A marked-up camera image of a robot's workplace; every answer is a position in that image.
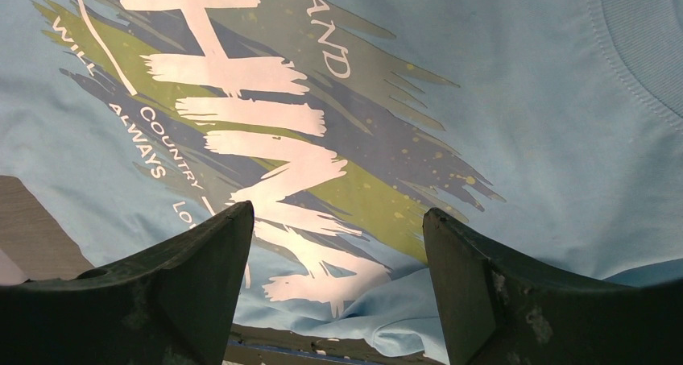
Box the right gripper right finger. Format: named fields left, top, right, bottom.
left=423, top=208, right=682, bottom=364

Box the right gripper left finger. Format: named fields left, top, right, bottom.
left=1, top=201, right=255, bottom=364

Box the light blue printed t-shirt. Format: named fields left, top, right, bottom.
left=1, top=0, right=682, bottom=363

